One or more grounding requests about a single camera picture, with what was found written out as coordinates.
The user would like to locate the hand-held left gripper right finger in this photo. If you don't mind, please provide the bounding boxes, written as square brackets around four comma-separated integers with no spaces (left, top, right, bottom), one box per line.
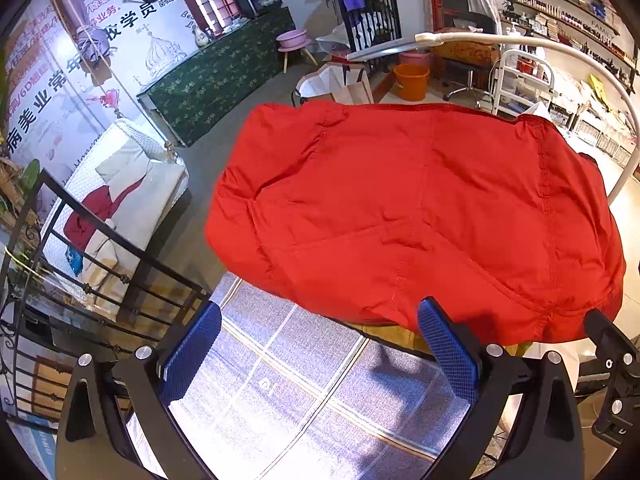
[416,296,586,480]

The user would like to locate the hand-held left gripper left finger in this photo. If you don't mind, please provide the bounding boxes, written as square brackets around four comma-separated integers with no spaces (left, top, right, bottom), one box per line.
[54,300,223,480]

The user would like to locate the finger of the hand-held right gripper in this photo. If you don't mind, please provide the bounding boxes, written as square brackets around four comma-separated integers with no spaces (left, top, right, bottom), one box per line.
[582,307,640,441]

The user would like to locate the red jacket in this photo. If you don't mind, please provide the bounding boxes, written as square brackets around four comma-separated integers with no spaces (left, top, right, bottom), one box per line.
[205,101,627,347]

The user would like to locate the blue checked blanket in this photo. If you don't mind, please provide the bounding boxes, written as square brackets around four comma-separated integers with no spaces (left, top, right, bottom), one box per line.
[122,272,486,480]

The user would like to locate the black iron railing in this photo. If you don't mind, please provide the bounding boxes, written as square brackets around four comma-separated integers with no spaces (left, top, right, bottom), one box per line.
[0,169,211,426]

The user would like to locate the dark red cloth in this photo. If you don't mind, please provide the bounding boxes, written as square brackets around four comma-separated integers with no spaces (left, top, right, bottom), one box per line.
[64,185,131,251]

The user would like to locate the white cushioned sofa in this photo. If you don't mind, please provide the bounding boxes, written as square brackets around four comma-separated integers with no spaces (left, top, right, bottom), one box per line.
[40,120,191,321]

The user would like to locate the display of small boxes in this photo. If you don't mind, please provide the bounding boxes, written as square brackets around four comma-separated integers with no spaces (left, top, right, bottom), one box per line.
[550,75,640,171]

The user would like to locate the green leafy plant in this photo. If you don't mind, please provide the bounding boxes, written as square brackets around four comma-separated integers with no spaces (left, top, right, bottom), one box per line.
[0,157,41,231]

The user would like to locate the orange bucket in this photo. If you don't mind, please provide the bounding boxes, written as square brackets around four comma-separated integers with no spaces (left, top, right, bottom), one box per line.
[393,63,431,102]

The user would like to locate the white trolley cart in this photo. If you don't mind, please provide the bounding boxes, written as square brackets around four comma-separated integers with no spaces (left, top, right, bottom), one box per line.
[487,49,553,116]

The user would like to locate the brown paper bag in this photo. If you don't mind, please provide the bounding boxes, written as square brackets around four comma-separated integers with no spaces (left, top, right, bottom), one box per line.
[342,67,375,106]

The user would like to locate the green patterned counter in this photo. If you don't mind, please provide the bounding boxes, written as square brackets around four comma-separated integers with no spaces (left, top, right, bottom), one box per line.
[137,7,296,148]

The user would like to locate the white paper bag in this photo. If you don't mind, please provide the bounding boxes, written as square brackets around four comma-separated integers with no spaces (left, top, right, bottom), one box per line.
[299,62,346,107]

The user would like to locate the white gooseneck lamp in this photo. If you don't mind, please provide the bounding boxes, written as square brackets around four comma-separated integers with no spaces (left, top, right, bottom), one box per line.
[346,31,640,206]

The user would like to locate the small wooden stool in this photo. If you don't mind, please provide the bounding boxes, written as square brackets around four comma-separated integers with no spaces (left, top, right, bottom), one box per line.
[277,42,318,73]

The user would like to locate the purple cloth bundle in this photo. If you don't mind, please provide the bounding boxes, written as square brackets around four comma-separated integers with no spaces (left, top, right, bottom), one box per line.
[75,25,118,76]

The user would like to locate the black swivel stool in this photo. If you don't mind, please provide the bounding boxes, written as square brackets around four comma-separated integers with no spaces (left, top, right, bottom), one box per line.
[442,12,496,103]

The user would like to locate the pink basin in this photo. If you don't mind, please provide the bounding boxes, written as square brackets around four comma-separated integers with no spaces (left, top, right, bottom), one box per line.
[275,30,310,48]

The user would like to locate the black iron fence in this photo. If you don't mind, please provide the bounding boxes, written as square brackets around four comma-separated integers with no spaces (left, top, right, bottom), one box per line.
[330,0,403,63]

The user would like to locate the wall poster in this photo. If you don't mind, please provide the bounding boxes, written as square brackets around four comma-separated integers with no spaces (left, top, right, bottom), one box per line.
[0,0,241,171]

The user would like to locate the wall shelves with bottles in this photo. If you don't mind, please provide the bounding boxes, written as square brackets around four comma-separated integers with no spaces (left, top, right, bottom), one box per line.
[495,0,640,91]

